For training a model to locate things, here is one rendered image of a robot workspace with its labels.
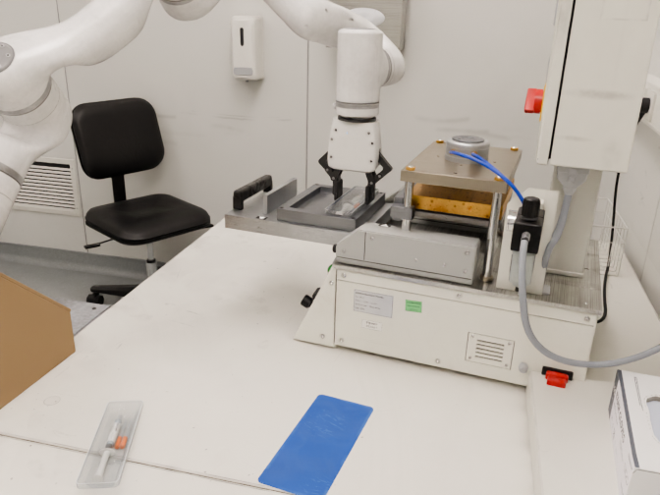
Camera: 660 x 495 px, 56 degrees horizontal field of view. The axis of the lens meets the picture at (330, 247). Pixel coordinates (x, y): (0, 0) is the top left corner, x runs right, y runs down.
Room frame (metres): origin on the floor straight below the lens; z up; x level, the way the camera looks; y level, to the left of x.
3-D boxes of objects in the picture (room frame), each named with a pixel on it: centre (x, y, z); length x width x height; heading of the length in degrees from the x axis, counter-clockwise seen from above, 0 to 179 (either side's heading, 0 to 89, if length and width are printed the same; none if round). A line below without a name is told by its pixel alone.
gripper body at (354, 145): (1.22, -0.04, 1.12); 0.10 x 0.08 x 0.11; 70
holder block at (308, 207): (1.24, 0.00, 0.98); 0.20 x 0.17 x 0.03; 160
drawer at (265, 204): (1.25, 0.04, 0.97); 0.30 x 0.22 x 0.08; 70
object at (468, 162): (1.12, -0.27, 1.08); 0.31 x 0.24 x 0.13; 160
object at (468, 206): (1.14, -0.24, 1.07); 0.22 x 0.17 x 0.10; 160
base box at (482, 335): (1.13, -0.24, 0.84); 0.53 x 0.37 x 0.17; 70
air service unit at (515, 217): (0.89, -0.29, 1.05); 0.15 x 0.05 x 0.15; 160
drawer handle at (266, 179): (1.30, 0.17, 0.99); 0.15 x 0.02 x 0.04; 160
